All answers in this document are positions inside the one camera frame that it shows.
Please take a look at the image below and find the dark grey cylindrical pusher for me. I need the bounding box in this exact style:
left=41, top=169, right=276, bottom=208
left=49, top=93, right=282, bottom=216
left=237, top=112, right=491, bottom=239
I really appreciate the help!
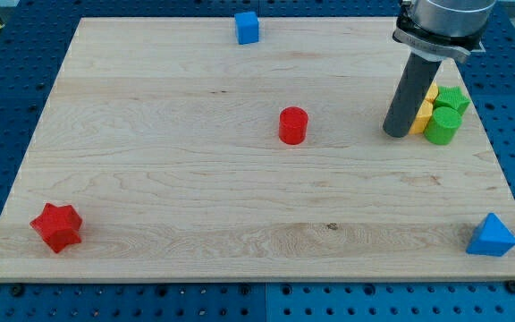
left=383, top=53, right=441, bottom=138

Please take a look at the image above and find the black silver tool flange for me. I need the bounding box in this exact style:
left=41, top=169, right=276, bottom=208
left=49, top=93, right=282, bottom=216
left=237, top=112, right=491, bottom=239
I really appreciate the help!
left=393, top=0, right=485, bottom=63

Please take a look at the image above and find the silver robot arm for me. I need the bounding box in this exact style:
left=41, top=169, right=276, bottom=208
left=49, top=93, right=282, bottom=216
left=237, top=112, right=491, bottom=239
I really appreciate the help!
left=383, top=0, right=495, bottom=138

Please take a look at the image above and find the blue triangle block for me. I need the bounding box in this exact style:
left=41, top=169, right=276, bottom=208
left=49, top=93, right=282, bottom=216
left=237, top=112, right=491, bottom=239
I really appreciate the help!
left=466, top=213, right=515, bottom=257

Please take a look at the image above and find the yellow block rear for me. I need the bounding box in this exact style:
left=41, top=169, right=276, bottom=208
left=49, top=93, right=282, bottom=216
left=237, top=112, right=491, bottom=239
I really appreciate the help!
left=425, top=81, right=439, bottom=104

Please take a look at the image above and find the yellow block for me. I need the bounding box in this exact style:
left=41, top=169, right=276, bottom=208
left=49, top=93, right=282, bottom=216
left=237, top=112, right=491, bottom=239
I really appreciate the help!
left=425, top=81, right=439, bottom=104
left=409, top=100, right=434, bottom=134

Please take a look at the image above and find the yellow block front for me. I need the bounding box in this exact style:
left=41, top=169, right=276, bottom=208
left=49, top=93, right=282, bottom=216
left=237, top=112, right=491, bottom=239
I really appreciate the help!
left=409, top=100, right=434, bottom=134

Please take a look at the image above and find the green star block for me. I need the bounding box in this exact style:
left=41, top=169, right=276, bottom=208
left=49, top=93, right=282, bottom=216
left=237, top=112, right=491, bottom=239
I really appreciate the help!
left=433, top=86, right=471, bottom=116

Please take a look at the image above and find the green cylinder block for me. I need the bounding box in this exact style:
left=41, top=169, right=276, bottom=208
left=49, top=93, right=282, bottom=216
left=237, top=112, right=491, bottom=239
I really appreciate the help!
left=424, top=106, right=462, bottom=145

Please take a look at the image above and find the red cylinder block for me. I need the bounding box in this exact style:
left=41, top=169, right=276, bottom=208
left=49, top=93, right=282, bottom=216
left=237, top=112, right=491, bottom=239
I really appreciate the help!
left=278, top=106, right=308, bottom=145

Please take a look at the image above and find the blue cube block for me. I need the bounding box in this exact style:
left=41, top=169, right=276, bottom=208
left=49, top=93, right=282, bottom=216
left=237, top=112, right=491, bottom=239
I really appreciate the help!
left=234, top=12, right=259, bottom=45

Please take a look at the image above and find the light wooden board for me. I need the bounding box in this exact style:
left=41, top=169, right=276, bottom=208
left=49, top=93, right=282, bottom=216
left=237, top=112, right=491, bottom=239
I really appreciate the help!
left=0, top=18, right=515, bottom=283

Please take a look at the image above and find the red star block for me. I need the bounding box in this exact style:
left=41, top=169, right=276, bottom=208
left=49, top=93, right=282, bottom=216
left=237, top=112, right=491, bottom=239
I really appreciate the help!
left=30, top=203, right=83, bottom=253

